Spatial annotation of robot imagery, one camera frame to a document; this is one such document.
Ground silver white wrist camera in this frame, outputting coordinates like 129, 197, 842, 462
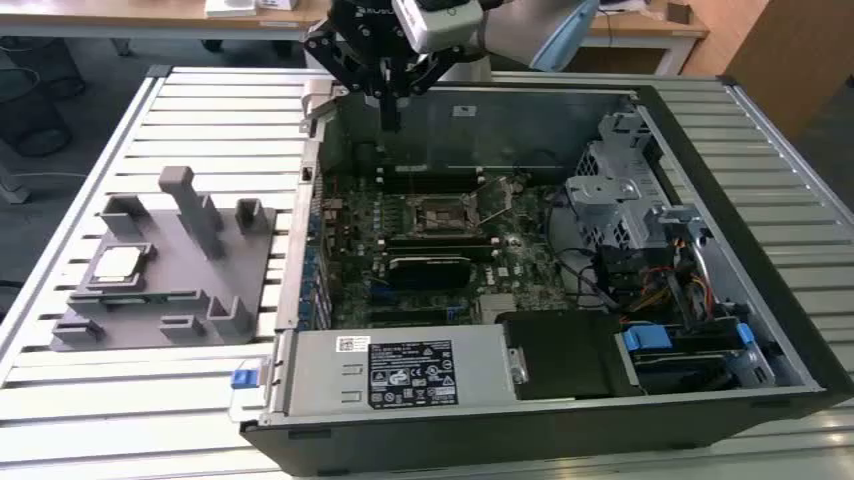
390, 0, 483, 54

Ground black internal cable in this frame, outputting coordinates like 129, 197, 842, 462
544, 187, 625, 314

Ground silver power supply unit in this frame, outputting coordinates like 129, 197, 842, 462
264, 323, 529, 417

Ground silver metal drive cage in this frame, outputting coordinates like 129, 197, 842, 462
563, 112, 676, 251

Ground large white box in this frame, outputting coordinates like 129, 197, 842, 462
202, 0, 258, 20

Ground black mesh wastebasket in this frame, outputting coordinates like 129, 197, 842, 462
0, 82, 73, 159

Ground metal CPU socket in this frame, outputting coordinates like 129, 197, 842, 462
409, 192, 483, 237

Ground black expansion slot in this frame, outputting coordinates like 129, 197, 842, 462
368, 308, 449, 324

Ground hard disk in blue carrier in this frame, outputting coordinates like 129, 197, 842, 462
617, 322, 761, 395

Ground wooden desk white frame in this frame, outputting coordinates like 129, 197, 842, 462
0, 0, 328, 42
579, 0, 711, 76

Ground white desk foot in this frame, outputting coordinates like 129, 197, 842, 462
0, 137, 32, 205

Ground silver finned heat sink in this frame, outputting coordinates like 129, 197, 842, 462
477, 293, 520, 322

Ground silver square CPU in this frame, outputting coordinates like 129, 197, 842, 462
90, 246, 150, 282

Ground grey plastic parts rack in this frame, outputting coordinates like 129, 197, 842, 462
49, 165, 278, 354

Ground wooden cabinet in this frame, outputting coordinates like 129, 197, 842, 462
679, 0, 854, 141

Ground green RAM stick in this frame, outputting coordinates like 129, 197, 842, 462
97, 291, 196, 306

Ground black graphics card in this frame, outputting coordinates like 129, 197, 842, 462
385, 255, 472, 292

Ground grey case release latch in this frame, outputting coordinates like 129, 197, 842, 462
297, 79, 349, 137

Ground black plastic shroud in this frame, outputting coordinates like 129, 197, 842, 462
497, 308, 643, 401

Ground RAM slot white clips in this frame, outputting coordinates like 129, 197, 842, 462
374, 177, 487, 186
374, 168, 487, 176

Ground yellow red wire bundle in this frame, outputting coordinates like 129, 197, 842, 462
623, 264, 712, 314

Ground green motherboard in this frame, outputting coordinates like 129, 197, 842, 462
306, 167, 605, 332

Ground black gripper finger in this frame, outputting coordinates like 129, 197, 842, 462
382, 47, 463, 133
302, 23, 382, 109

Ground black open PC case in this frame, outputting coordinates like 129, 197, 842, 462
229, 78, 854, 477

